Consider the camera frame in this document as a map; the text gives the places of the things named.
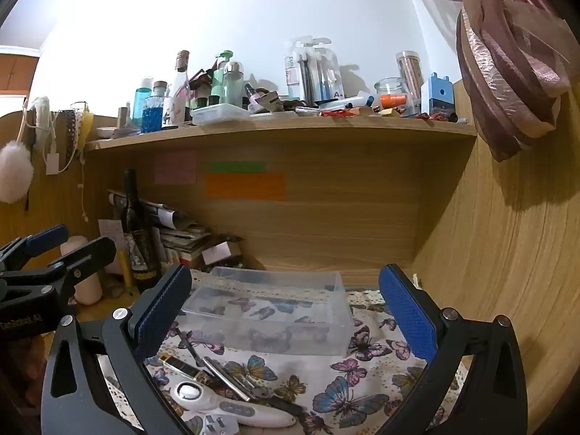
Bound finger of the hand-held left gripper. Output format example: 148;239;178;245
43;236;117;306
0;224;70;273

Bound clear bottle with pink cap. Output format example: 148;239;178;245
172;51;191;100

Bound green sticky note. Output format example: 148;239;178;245
209;161;266;174

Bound clear plastic storage box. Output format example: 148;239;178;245
181;266;356;356

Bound green pump bottle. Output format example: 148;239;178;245
211;50;234;106

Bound teal plastic bottle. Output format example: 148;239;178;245
133;77;154;128

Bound mauve tied curtain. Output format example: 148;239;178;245
375;0;580;163

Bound black and gold pocket tool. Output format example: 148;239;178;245
158;356;206;378

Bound clear lidded plastic container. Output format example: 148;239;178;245
191;103;251;127

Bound white note card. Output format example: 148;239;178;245
98;219;126;253

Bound thin black pen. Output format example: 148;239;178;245
177;326;204;369

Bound white handheld magnifier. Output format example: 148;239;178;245
167;381;297;429

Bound toothbrush blister pack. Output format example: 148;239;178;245
284;36;341;103

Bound small white card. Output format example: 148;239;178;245
199;412;242;435

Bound small white box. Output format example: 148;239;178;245
202;242;233;266

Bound blue liquid glass bottle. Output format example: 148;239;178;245
142;82;168;133

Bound pale pink candle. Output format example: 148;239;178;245
61;236;103;306

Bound orange sticky note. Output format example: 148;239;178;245
206;173;287;201

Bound white fluffy hanging strap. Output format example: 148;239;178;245
28;96;51;146

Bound tall clear canister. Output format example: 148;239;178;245
396;51;425;115

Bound white fluffy pompom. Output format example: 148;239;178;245
0;141;34;204

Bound glass jar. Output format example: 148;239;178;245
374;77;411;112

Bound yellow hanging cloth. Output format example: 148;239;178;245
75;102;94;151

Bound stack of books and magazines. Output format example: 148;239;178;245
108;190;245;273

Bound lace ribbon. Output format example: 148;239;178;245
59;109;79;169

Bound dark wine bottle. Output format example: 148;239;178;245
121;169;162;294

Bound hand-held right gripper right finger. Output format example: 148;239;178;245
376;264;529;435

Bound wooden cabinet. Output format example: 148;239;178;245
0;46;42;96

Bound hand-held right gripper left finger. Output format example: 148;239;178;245
41;263;193;435

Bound wooden shelf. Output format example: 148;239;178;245
84;115;479;153

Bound butterfly print cloth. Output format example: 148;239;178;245
97;269;467;435

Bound pink sticky note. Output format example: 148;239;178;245
155;150;197;185

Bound pale green glass bottle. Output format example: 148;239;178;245
223;61;245;106

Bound blue pencil sharpener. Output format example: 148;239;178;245
421;72;455;117

